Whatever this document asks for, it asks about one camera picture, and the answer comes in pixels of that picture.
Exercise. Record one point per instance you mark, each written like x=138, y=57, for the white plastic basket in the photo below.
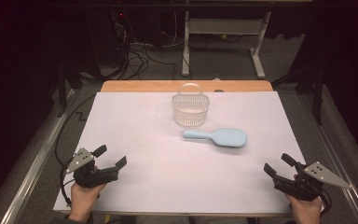
x=190, y=109

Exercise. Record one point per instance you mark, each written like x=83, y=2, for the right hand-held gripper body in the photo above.
x=304, y=186

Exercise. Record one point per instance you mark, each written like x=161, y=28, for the white table sheet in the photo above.
x=155, y=174

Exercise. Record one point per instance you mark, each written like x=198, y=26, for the person's right hand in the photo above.
x=306, y=211

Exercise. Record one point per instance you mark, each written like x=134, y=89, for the black metal stand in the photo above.
x=62, y=90
x=317, y=93

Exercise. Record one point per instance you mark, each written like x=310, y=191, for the light blue hairbrush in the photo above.
x=227, y=137

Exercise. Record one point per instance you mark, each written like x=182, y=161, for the person's left hand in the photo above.
x=82, y=202

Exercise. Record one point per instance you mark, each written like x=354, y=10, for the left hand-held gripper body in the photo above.
x=87, y=177

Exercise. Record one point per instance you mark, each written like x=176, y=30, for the white metal desk frame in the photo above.
x=223, y=26

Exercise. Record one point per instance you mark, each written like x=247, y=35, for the aluminium floor rail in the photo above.
x=341, y=174
x=34, y=168

